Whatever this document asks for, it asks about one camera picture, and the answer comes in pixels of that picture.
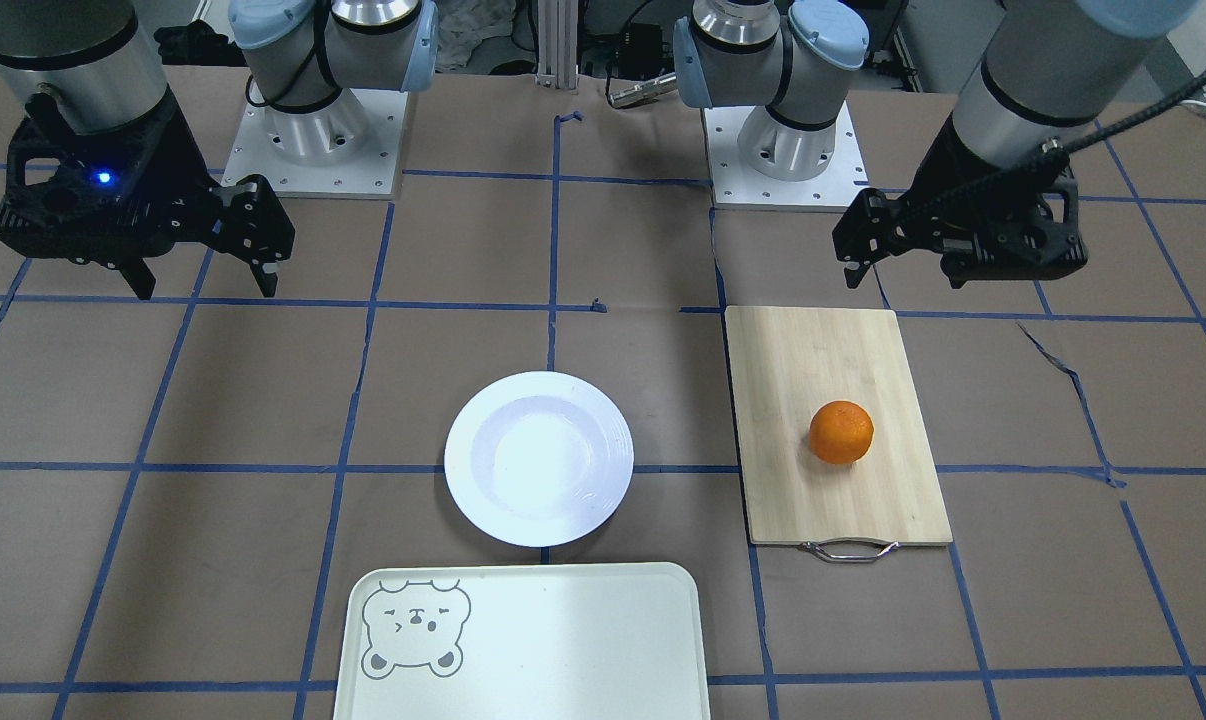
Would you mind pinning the cream bear tray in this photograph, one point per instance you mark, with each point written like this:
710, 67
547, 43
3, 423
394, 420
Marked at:
610, 640

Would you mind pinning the bamboo cutting board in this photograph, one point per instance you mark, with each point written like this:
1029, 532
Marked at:
785, 363

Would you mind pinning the white round plate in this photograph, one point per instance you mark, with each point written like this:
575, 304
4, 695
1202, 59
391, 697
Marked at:
539, 459

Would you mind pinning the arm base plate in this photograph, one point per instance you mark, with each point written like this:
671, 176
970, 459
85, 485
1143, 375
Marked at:
759, 165
350, 150

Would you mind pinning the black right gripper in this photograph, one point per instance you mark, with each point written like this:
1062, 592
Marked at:
185, 150

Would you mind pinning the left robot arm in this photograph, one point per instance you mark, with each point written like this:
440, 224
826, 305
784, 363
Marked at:
1048, 71

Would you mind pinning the orange fruit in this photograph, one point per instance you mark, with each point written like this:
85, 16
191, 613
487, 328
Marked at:
841, 432

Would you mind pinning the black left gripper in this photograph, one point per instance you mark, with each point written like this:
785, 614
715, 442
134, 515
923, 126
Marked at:
948, 165

